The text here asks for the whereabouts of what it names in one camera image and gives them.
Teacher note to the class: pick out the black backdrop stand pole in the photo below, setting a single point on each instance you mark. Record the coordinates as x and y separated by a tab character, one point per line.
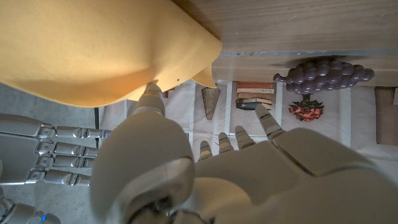
96	124

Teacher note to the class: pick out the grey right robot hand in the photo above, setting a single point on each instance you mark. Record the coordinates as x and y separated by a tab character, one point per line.
18	149

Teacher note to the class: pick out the purple toy grapes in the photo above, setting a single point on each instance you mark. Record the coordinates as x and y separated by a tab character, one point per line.
323	74

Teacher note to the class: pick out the printed bookshelf backdrop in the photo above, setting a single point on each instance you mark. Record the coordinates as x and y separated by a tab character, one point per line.
348	118

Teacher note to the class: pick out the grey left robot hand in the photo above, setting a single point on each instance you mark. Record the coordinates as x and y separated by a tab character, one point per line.
264	180

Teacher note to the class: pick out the yellow-orange paper envelope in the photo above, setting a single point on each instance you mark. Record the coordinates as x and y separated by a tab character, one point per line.
93	46

